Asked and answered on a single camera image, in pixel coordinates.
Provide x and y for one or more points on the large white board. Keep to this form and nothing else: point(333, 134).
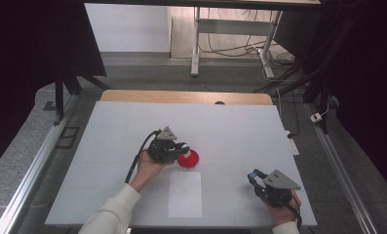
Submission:
point(230, 130)

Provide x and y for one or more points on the white paper sheet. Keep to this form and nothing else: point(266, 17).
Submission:
point(184, 198)

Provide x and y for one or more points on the small white clip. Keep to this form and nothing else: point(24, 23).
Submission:
point(129, 230)

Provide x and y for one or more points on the round red ink pad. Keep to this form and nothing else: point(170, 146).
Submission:
point(191, 161)

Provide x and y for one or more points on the person's left hand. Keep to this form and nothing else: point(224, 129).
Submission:
point(145, 172)

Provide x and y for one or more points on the wooden table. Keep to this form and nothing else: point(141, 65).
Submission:
point(181, 97)

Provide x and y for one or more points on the aluminium rail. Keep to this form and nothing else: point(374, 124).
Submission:
point(35, 169)
point(337, 165)

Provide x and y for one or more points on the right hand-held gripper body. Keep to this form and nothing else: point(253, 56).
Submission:
point(280, 182)

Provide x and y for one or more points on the white power strip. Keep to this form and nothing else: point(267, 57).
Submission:
point(293, 147)

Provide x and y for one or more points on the small white adapter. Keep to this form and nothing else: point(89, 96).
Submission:
point(316, 117)

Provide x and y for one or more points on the person's right hand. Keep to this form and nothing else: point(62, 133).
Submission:
point(287, 213)

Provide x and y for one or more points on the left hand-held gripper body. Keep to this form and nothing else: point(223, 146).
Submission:
point(162, 151)

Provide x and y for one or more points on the white-legged desk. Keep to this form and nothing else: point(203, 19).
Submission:
point(233, 27)

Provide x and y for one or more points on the black curtain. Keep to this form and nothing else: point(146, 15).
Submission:
point(25, 48)
point(363, 81)

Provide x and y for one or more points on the black metal stand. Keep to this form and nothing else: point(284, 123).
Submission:
point(59, 97)
point(317, 84)

